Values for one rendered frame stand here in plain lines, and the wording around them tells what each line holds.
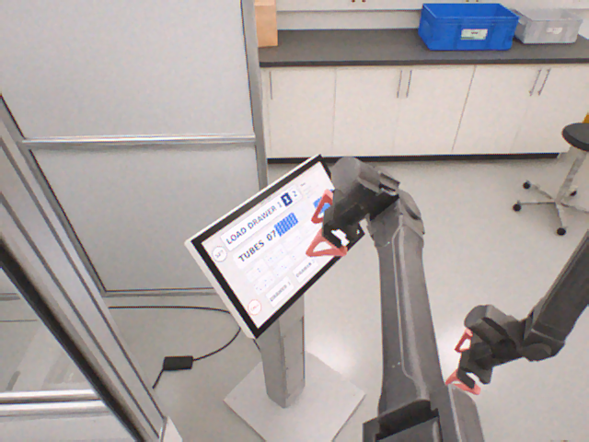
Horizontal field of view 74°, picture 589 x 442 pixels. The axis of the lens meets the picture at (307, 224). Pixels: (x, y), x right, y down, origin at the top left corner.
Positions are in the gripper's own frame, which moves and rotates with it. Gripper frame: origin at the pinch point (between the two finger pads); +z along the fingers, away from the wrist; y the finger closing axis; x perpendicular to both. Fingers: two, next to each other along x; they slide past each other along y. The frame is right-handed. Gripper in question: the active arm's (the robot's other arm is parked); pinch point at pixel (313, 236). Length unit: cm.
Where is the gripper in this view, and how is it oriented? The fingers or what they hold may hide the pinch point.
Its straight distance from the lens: 79.5
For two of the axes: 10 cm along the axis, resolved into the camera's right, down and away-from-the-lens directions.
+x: 7.3, 5.6, 3.9
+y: -1.1, 6.6, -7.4
